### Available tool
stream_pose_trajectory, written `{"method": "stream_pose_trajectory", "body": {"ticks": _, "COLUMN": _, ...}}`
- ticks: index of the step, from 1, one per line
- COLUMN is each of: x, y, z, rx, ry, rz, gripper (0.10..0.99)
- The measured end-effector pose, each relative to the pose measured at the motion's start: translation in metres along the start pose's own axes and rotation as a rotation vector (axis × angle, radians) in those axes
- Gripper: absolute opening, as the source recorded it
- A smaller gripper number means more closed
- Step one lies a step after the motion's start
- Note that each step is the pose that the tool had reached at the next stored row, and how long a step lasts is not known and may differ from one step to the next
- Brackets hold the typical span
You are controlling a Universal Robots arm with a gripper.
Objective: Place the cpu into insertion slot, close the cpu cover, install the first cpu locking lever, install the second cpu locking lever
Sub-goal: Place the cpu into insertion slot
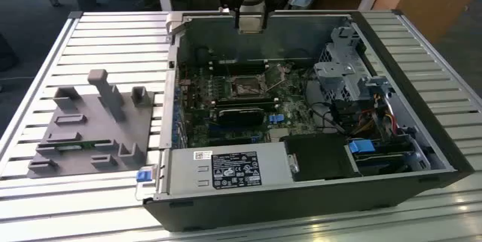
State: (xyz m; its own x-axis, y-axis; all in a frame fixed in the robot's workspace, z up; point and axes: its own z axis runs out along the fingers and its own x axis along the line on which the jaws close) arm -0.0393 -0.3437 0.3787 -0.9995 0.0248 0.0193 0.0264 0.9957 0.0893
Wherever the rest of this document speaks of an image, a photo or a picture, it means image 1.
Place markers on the blue disk carrier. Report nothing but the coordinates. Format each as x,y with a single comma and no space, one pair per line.
360,146

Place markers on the CPU socket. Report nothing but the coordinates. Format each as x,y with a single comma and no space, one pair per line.
244,87

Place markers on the silver drive cage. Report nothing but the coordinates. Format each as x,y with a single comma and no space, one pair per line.
335,70

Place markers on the grey parts rack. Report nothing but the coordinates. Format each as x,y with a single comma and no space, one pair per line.
97,140

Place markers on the CPU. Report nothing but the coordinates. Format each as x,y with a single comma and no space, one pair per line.
251,23

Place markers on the blue board connector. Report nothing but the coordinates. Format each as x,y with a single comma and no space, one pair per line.
275,119

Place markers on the black air shroud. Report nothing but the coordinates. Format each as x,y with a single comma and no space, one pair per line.
319,154

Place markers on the silver metal clip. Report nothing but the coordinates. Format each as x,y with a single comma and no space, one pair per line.
292,163

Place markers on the green motherboard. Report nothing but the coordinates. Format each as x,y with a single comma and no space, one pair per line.
296,109

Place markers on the black RAM stick white label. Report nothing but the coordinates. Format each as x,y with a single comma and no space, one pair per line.
240,67

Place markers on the silver power supply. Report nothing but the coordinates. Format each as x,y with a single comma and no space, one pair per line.
188,168

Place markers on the green RAM stick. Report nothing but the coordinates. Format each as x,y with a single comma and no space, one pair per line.
87,144

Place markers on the silver heatsink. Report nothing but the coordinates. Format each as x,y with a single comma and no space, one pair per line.
278,135

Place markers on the metal locking lever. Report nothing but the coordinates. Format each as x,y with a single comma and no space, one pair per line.
276,83

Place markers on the black PC case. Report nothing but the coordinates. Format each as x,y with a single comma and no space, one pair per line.
263,211

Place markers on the blue case latch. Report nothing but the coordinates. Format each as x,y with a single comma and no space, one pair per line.
144,175

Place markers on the wooden cabinet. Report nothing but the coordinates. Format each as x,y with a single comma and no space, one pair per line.
432,2

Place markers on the black graphics card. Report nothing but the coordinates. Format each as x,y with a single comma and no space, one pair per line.
240,116

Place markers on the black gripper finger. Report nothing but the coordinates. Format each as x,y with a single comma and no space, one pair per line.
267,10
237,16

